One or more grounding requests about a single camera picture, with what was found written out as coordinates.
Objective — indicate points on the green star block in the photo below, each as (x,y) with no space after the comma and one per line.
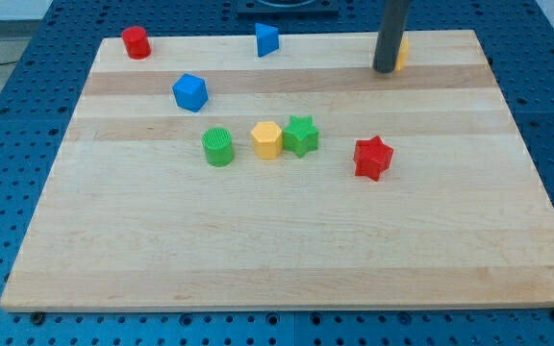
(300,136)

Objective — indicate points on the wooden board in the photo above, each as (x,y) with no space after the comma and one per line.
(133,218)

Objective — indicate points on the red star block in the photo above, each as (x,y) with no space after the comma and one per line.
(372,157)

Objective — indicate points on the yellow hexagon block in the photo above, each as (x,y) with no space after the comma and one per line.
(267,140)

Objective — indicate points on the green cylinder block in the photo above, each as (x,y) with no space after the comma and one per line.
(218,146)

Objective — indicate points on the blue cube block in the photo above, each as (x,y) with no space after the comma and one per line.
(190,92)

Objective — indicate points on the blue triangular prism block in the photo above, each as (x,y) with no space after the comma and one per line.
(267,39)

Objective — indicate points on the yellow block behind rod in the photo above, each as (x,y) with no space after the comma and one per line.
(402,54)

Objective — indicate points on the dark grey robot rod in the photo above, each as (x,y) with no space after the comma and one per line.
(390,33)

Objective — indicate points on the red cylinder block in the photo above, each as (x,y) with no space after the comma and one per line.
(136,42)

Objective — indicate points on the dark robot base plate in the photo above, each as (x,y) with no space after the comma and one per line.
(252,7)

